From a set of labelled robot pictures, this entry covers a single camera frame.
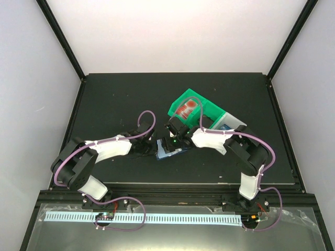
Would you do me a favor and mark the blue leather card holder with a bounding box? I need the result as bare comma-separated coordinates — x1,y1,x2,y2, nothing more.
156,139,188,160

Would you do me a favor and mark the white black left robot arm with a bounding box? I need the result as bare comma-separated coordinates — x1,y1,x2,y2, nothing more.
51,122,155,209

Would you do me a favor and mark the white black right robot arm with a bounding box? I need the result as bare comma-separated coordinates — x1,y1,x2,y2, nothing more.
158,117,276,211

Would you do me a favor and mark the red white card stack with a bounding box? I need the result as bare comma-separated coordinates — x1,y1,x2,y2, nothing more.
176,99,198,120

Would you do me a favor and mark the blue card stack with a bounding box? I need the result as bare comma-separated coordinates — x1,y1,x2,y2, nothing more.
220,124,231,130

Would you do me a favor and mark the green plastic bin left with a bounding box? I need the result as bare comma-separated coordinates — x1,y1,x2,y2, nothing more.
167,88,208,124

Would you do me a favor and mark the green plastic bin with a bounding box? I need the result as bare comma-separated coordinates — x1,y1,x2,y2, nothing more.
200,98,226,129
167,88,208,124

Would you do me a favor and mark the green plastic bin middle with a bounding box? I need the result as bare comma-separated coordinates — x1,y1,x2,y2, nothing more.
200,98,226,129

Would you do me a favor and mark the clear plastic bin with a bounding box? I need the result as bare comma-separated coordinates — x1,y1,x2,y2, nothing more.
211,112,246,130

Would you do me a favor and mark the small circuit board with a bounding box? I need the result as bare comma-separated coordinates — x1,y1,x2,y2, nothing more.
95,212,115,221

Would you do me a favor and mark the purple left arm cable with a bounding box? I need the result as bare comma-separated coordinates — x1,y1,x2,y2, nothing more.
53,110,157,232

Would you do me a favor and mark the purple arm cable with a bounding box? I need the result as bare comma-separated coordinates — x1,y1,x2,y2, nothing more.
53,110,157,232
172,96,283,232

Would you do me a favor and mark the black aluminium frame rail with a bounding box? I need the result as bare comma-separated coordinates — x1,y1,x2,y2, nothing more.
39,182,317,207

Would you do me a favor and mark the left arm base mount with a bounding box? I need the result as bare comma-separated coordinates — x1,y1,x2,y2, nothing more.
82,191,131,211

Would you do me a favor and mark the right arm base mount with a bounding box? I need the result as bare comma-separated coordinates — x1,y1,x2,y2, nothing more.
221,193,270,213

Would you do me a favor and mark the white slotted cable duct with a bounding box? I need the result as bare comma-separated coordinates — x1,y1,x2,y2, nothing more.
44,211,242,226

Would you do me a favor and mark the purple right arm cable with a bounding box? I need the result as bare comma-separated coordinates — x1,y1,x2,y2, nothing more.
172,96,283,232

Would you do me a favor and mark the right frame post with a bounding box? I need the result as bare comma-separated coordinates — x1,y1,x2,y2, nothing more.
267,0,318,80

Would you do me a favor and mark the frame post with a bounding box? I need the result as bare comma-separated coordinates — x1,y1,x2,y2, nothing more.
267,0,318,80
36,0,85,81

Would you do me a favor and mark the left frame post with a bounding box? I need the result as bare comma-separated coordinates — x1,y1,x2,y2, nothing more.
36,0,85,81

